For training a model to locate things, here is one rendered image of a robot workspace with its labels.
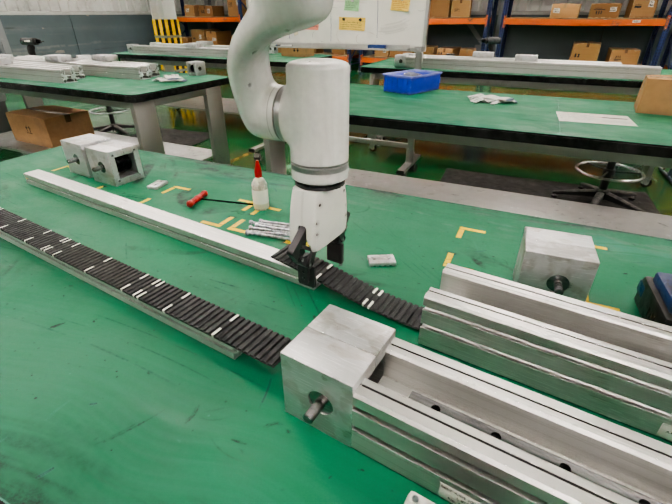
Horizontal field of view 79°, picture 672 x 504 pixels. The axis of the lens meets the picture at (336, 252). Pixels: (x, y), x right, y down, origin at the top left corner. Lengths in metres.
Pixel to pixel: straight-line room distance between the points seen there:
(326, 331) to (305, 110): 0.28
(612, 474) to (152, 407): 0.48
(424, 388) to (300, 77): 0.40
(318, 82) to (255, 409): 0.40
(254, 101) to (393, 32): 2.81
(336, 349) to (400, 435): 0.11
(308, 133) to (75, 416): 0.44
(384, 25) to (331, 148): 2.85
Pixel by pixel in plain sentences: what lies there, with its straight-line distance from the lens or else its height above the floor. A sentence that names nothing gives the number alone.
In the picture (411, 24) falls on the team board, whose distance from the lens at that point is 3.32.
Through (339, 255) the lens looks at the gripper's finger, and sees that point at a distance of 0.71.
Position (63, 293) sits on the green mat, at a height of 0.78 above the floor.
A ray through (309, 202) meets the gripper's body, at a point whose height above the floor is 0.95.
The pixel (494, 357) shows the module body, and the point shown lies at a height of 0.81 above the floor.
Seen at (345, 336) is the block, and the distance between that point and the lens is 0.47.
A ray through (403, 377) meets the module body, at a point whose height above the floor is 0.84.
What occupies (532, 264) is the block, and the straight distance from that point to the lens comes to 0.70.
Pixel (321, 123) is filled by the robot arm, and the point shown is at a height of 1.06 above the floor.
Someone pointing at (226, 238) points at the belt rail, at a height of 0.81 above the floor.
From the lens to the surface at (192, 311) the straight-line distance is 0.63.
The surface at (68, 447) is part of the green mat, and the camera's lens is 0.57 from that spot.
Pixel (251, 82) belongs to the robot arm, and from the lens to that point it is 0.58.
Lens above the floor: 1.19
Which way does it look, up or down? 30 degrees down
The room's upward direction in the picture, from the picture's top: straight up
